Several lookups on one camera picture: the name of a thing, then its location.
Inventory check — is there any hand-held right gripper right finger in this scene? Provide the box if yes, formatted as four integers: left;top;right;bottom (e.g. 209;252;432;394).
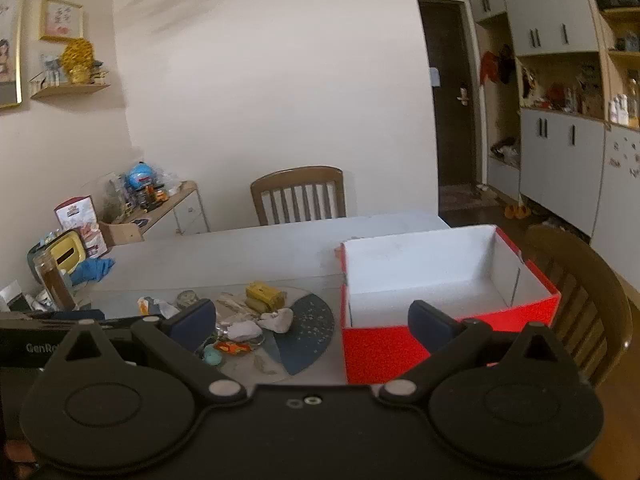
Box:
377;300;587;405

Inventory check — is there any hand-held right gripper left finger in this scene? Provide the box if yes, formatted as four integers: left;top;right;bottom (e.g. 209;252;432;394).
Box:
42;299;249;405

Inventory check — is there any orange toy car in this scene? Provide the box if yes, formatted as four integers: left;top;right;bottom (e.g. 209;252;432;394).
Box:
212;340;253;356

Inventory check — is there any white and orange wrapper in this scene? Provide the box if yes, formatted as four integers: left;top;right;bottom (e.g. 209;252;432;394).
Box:
137;296;167;317

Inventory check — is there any red cardboard box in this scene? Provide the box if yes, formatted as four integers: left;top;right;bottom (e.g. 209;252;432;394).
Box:
334;225;562;386

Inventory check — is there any silver foil wrapper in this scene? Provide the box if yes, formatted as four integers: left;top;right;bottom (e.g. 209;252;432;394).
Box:
215;294;261;318

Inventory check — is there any clear plastic wrapper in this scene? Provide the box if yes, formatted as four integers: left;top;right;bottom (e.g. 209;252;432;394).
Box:
226;321;264;342

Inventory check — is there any brown glass jar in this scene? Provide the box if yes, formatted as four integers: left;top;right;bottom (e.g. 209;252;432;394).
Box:
32;250;76;311

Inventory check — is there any yellow carton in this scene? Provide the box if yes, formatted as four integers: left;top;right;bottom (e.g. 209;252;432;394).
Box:
245;282;286;310

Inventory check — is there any white crumpled tissue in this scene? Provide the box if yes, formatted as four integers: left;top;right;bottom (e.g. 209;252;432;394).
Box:
260;308;294;333

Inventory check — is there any yellow tissue box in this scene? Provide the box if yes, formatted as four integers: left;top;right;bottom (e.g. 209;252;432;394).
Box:
29;230;85;281

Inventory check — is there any blue cloth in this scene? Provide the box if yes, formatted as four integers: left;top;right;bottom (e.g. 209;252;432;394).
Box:
70;257;116;286

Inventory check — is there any white side cabinet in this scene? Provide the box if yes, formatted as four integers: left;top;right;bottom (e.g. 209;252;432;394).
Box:
125;180;211;236

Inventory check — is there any round glass plate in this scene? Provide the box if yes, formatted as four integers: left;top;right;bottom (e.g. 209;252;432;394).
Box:
200;285;336;377

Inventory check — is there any dark blue speckled mat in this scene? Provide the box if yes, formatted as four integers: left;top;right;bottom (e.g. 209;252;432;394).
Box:
262;294;335;376

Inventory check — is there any brown cardboard box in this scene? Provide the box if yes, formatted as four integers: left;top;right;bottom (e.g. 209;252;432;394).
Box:
97;220;146;246

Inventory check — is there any doormat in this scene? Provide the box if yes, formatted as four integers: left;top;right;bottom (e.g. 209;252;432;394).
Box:
440;185;501;213

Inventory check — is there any red and white carton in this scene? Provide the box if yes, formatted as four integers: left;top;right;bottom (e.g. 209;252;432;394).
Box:
54;195;108;256

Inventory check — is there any clear plastic bag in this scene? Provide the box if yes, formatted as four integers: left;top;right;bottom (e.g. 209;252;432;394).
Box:
102;172;131;223

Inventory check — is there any blue round toy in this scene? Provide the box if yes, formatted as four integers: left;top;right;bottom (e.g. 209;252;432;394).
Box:
125;162;158;193

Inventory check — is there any wooden slat-back chair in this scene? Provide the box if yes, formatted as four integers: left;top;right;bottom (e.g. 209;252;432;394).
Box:
525;224;633;388
250;166;347;227

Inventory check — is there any red hanging garment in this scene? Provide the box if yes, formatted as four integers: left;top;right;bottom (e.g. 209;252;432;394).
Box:
480;45;516;86

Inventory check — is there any dark door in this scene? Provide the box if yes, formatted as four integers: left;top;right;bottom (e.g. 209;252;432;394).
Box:
417;0;488;201

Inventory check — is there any golden ornament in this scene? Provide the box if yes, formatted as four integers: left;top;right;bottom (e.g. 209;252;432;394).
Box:
60;37;98;85

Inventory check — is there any large gold framed picture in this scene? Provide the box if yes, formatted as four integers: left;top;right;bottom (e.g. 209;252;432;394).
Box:
0;0;26;110

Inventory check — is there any small gold framed picture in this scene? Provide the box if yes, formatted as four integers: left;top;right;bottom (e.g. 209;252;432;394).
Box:
39;0;85;43

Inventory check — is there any wooden wall shelf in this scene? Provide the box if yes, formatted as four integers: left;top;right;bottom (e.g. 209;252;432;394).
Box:
29;82;112;100

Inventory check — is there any grey and wood wall cabinet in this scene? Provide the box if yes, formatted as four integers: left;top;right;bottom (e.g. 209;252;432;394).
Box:
467;0;640;276

